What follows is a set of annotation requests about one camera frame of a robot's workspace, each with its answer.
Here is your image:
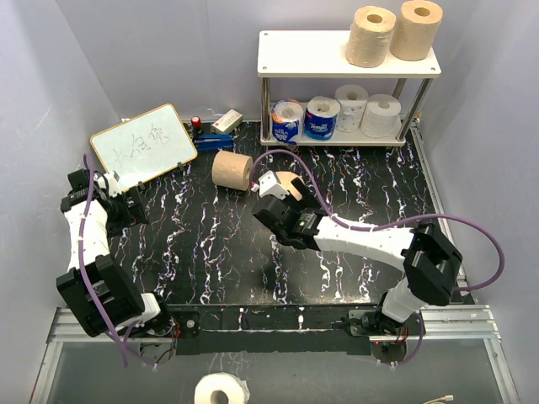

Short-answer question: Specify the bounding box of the brown roll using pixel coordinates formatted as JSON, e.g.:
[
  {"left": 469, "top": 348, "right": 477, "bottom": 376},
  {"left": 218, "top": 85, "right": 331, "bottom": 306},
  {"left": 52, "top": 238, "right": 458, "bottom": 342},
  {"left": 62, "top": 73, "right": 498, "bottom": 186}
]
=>
[
  {"left": 390, "top": 1, "right": 443, "bottom": 61},
  {"left": 275, "top": 171, "right": 304, "bottom": 202},
  {"left": 211, "top": 151, "right": 253, "bottom": 191},
  {"left": 344, "top": 6, "right": 397, "bottom": 68}
]

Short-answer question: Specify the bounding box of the light blue roll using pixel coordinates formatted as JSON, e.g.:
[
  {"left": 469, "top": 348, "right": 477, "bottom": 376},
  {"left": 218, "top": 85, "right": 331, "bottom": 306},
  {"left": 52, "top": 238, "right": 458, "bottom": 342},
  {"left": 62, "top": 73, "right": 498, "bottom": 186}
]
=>
[{"left": 270, "top": 99, "right": 304, "bottom": 146}]

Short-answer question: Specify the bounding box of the blue Tempo roll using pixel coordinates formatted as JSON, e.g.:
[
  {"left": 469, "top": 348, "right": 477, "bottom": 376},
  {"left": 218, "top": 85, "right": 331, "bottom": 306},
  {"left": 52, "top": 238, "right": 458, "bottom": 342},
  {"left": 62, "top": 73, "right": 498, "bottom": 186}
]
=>
[{"left": 304, "top": 96, "right": 341, "bottom": 141}]

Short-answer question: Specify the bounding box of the plain white paper roll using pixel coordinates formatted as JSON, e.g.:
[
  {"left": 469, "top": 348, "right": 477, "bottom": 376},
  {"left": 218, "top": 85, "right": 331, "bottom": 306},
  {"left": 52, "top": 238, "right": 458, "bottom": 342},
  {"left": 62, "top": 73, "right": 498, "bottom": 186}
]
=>
[{"left": 360, "top": 94, "right": 401, "bottom": 139}]

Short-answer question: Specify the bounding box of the white patterned paper roll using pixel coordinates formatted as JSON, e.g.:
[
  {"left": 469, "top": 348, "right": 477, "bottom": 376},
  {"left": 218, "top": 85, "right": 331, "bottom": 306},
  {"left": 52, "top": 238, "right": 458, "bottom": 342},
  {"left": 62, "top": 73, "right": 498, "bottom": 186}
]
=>
[{"left": 335, "top": 84, "right": 369, "bottom": 132}]

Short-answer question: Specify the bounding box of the brown roll front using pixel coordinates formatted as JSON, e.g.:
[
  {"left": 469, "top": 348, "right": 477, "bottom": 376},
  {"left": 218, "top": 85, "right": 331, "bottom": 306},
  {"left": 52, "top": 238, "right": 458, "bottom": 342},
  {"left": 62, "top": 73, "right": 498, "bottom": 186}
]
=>
[
  {"left": 344, "top": 6, "right": 397, "bottom": 68},
  {"left": 390, "top": 1, "right": 443, "bottom": 61}
]

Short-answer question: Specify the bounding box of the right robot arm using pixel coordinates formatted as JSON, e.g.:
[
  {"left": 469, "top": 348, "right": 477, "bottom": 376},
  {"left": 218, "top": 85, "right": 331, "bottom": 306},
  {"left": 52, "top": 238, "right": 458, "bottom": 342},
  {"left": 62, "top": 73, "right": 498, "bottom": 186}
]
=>
[{"left": 252, "top": 183, "right": 462, "bottom": 334}]

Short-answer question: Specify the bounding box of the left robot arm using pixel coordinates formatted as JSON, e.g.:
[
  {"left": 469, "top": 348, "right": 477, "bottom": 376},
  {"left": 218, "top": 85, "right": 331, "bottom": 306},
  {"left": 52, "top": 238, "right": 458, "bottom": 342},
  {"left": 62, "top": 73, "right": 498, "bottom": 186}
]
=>
[{"left": 56, "top": 169, "right": 174, "bottom": 338}]

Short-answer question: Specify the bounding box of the white two-tier shelf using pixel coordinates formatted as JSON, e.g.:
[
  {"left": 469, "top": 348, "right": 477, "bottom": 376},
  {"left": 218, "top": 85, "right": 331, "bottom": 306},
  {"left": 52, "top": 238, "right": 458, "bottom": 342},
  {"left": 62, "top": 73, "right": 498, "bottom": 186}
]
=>
[{"left": 258, "top": 30, "right": 441, "bottom": 147}]

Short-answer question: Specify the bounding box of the blue stapler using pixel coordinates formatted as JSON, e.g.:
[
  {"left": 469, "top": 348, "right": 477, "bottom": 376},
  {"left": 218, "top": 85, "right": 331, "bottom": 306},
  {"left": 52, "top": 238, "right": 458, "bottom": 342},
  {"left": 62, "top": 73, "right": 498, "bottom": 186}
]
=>
[{"left": 194, "top": 134, "right": 234, "bottom": 151}]

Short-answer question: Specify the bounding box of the red emergency stop button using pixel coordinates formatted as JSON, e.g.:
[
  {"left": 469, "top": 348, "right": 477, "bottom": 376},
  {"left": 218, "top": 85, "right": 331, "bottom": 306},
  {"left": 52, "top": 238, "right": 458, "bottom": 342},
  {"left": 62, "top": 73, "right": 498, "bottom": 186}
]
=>
[{"left": 190, "top": 116, "right": 202, "bottom": 130}]

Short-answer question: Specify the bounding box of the white green small box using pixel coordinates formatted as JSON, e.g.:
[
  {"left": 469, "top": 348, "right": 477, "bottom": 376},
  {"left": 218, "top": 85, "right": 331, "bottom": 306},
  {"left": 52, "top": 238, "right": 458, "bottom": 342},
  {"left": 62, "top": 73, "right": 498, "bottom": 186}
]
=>
[{"left": 211, "top": 109, "right": 243, "bottom": 135}]

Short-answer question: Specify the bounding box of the white roll on floor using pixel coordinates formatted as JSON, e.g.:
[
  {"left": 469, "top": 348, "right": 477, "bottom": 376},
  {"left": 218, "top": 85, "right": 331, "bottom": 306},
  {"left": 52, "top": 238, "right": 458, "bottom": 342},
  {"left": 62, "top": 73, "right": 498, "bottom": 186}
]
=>
[{"left": 194, "top": 373, "right": 250, "bottom": 404}]

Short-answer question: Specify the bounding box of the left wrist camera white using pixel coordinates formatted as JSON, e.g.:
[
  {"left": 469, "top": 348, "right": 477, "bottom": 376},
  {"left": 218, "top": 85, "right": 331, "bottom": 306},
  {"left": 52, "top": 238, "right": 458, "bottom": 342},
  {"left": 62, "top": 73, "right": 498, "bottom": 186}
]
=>
[{"left": 93, "top": 172, "right": 122, "bottom": 199}]

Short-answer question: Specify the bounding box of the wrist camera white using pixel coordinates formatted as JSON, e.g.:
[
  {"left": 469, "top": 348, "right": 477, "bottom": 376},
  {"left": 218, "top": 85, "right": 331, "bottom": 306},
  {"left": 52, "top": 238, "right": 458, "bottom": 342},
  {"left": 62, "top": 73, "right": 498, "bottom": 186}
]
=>
[
  {"left": 258, "top": 171, "right": 291, "bottom": 199},
  {"left": 93, "top": 172, "right": 122, "bottom": 199}
]

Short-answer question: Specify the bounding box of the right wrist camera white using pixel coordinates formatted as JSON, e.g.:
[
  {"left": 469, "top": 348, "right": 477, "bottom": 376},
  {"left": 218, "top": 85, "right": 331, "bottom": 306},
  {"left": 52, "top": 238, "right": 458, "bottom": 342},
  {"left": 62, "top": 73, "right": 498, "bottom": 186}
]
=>
[{"left": 258, "top": 171, "right": 291, "bottom": 199}]

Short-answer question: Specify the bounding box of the small whiteboard wooden frame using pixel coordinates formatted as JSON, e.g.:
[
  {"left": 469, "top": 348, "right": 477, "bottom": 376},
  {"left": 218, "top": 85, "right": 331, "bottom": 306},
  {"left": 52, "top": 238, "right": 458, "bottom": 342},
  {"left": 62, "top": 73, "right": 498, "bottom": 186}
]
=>
[{"left": 90, "top": 104, "right": 198, "bottom": 189}]

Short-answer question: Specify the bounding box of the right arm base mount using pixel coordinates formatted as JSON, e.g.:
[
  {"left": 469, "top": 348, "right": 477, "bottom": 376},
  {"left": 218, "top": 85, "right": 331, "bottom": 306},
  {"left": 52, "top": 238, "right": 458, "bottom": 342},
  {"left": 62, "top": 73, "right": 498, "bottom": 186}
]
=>
[{"left": 331, "top": 309, "right": 425, "bottom": 343}]

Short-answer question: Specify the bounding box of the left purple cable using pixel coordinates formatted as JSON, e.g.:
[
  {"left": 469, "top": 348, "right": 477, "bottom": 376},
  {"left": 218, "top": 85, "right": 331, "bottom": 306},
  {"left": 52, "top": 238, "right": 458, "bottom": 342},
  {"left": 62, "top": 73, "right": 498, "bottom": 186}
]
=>
[{"left": 77, "top": 151, "right": 159, "bottom": 371}]

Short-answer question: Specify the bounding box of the purple cable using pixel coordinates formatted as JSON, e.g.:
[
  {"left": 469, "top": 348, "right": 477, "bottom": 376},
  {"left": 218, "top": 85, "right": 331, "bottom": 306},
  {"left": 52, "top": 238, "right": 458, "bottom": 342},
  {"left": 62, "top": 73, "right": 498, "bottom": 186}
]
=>
[
  {"left": 251, "top": 149, "right": 505, "bottom": 366},
  {"left": 77, "top": 151, "right": 159, "bottom": 371}
]

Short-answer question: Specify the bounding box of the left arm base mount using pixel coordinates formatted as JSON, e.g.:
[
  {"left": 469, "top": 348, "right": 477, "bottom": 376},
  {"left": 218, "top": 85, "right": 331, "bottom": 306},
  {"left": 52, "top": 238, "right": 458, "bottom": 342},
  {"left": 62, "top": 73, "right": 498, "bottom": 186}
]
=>
[{"left": 138, "top": 302, "right": 201, "bottom": 350}]

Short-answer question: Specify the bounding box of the aluminium rail frame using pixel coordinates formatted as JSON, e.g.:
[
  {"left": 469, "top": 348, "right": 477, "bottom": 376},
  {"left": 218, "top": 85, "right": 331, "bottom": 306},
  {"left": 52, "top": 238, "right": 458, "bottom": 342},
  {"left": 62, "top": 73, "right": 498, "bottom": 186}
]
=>
[{"left": 31, "top": 117, "right": 521, "bottom": 404}]

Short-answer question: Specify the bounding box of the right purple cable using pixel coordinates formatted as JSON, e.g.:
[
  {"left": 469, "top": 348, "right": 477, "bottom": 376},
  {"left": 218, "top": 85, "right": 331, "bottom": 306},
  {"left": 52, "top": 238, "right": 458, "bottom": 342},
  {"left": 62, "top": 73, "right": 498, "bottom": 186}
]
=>
[{"left": 251, "top": 149, "right": 505, "bottom": 366}]

